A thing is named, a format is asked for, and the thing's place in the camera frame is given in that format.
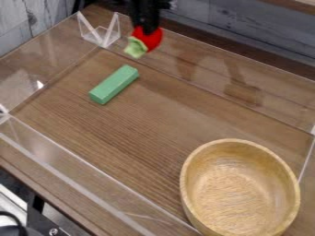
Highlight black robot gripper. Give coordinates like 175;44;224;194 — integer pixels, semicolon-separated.
128;0;177;35

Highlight clear acrylic tray walls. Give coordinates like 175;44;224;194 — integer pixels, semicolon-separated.
0;18;315;236

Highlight black table leg bracket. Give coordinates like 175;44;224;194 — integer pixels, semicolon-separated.
26;195;85;236

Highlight wooden bowl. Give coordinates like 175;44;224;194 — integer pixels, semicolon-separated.
180;138;300;236

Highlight black cable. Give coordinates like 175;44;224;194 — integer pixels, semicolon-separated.
0;210;29;236

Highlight green rectangular block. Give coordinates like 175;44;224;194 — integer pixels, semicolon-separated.
88;65;139;105

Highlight red plush strawberry toy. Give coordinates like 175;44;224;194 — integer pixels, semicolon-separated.
124;26;163;59

